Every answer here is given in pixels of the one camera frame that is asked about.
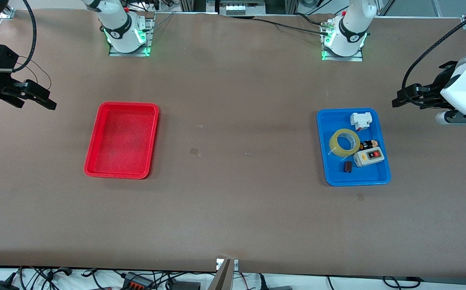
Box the aluminium frame rack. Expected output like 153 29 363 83
179 0 299 17

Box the thin grey cable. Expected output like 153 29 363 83
149 11 177 33

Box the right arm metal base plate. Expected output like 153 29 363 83
108 13 155 57

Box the black cable on table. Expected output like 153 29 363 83
251 12 331 36

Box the red plastic tray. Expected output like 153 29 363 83
84 101 160 180

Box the blue plastic tray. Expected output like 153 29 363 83
317 108 391 187

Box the black power adapter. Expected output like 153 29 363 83
0 273 19 290

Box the grey push-button switch box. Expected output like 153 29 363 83
354 147 385 168

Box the white plastic connector block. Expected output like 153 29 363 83
350 112 373 132

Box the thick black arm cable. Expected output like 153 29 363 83
12 0 37 73
402 0 466 108

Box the yellow packing tape roll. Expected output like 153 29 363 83
328 128 361 158

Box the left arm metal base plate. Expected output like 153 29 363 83
320 20 364 62

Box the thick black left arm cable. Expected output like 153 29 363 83
402 0 466 108

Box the grey camera stand post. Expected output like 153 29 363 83
207 259 234 290

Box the black orange power strip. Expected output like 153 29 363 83
121 273 154 290

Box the thin black gripper wire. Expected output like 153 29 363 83
16 56 52 90

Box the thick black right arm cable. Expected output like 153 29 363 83
12 0 37 73

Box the black floor cable loop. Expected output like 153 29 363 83
381 275 422 289

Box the metal table edge bracket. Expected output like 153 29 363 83
216 258 240 271

